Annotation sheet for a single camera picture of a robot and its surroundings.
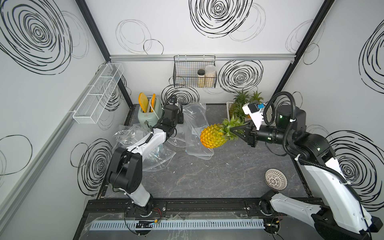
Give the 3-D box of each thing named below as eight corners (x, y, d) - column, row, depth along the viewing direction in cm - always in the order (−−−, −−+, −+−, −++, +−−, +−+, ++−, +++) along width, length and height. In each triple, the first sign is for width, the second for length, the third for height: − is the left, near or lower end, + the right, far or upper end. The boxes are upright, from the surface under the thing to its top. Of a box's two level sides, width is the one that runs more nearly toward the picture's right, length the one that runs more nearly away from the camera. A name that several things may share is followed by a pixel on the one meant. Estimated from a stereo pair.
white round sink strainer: (276, 194, 80) (281, 192, 76) (260, 176, 86) (263, 173, 82) (287, 185, 83) (291, 182, 79) (270, 168, 89) (273, 164, 85)
